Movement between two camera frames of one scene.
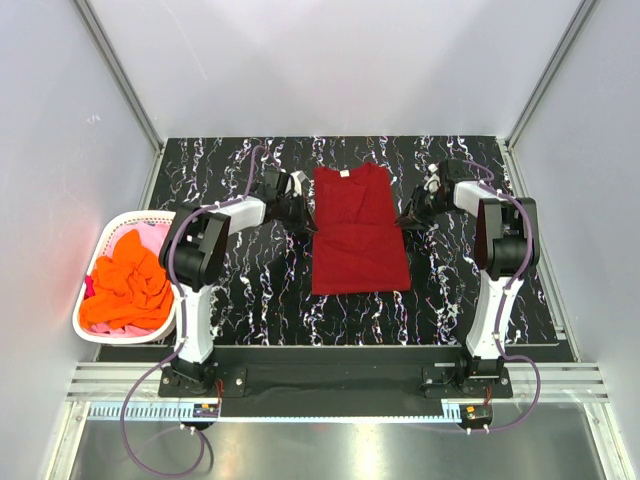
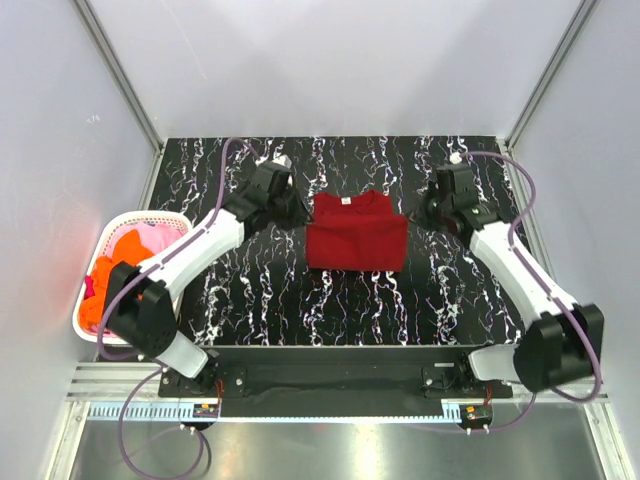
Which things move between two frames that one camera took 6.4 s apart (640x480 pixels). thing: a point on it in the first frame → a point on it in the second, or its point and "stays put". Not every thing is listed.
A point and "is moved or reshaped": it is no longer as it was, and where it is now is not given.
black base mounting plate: x=345 y=374 stays put
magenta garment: x=89 y=291 stays put
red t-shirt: x=356 y=246 is moved or reshaped
